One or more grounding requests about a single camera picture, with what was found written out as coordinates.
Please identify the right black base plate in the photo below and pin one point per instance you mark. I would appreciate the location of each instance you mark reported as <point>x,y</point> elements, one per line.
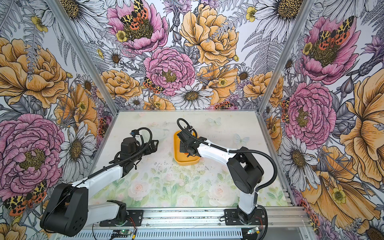
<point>231,217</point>

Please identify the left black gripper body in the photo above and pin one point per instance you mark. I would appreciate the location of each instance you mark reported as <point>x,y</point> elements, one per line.
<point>143,152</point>

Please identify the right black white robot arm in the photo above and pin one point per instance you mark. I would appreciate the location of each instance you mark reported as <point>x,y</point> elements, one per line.
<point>244,169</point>

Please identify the right green circuit board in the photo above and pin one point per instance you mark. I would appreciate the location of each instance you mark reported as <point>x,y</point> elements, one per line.
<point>253,231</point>

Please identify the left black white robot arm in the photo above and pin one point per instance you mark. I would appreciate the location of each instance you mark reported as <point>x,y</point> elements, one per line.
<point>69,211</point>

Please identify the green circuit board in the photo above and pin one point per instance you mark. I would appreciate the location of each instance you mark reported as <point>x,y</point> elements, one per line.
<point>122,233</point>
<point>253,231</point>

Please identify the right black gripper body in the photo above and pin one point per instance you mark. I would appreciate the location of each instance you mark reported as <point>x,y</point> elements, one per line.
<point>187,146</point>

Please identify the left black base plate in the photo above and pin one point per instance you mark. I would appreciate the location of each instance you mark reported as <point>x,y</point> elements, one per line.
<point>132,218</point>

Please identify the yellow plastic bin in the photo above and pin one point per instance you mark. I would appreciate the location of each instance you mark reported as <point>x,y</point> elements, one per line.
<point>180,158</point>

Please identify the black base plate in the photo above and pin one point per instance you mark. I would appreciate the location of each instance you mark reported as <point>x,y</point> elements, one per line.
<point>231,217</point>
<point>132,218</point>

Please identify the white slotted cable duct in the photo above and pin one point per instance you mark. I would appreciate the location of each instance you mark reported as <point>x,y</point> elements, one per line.
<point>162,234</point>

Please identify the aluminium front rail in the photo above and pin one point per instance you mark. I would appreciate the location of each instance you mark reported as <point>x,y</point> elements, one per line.
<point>167,218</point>

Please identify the left green circuit board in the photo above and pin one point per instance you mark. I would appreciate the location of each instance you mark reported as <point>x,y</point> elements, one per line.
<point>122,233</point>

